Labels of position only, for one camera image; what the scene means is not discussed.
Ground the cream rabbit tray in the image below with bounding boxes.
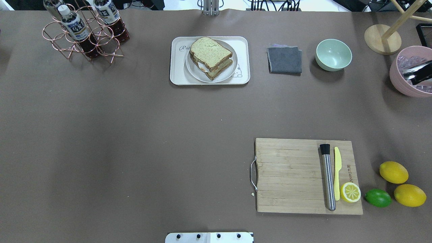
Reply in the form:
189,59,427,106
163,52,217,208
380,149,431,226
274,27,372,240
170,36,250,85

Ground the tea bottle two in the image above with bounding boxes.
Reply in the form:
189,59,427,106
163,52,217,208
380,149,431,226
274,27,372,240
93,0,130,43

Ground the yellow lemon one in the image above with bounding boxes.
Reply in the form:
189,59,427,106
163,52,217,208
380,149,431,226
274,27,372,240
394,184,427,207

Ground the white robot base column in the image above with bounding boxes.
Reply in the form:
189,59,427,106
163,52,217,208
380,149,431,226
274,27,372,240
165,232,254,243

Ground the green bowl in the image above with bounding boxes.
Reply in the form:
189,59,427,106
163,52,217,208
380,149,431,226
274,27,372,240
315,39,352,71

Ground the yellow lemon two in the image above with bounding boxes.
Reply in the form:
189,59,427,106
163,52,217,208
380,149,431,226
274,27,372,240
379,161,409,184

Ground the half lemon slice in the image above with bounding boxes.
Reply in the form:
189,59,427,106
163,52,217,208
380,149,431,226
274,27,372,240
340,182,361,203

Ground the green lime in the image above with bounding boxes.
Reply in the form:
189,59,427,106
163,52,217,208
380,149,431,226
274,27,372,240
364,189,392,208

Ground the tea bottle three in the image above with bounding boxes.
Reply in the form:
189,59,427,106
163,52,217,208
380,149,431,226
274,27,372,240
43,0,66,21

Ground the wooden cutting board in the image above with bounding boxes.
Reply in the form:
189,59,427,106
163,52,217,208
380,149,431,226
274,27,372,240
254,138,363,215

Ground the pink bowl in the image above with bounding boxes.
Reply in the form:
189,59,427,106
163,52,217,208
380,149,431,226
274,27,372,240
390,46,432,98

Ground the aluminium frame post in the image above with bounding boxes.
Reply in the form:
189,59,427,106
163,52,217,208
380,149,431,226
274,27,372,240
201,0,220,16

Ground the fried egg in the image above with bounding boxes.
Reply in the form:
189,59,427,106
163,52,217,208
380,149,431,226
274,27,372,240
196,61,210,73

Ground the metal cylinder tool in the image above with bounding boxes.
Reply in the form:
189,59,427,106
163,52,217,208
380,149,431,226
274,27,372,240
320,143,336,211

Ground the plain bread slice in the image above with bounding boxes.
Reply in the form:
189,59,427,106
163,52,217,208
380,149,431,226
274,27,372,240
190,37,233,71

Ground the copper wire bottle rack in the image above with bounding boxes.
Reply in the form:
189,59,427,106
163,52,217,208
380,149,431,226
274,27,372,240
42,0,130,63

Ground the metal scoop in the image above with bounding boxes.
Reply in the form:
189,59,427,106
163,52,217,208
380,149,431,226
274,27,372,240
402,60,432,85

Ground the wooden mug tree stand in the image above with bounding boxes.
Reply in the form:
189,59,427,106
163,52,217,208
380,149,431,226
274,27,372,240
364,0,432,55

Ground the grey folded cloth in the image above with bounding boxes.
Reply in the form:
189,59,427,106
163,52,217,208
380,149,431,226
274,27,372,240
267,45,302,75

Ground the tea bottle one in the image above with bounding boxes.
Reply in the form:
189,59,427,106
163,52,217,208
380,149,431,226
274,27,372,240
58,5,99,58

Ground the yellow plastic knife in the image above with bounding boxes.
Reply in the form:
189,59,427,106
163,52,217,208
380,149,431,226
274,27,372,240
333,146,342,201

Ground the white round plate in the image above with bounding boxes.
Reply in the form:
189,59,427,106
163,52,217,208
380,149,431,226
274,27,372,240
185,37,238,83

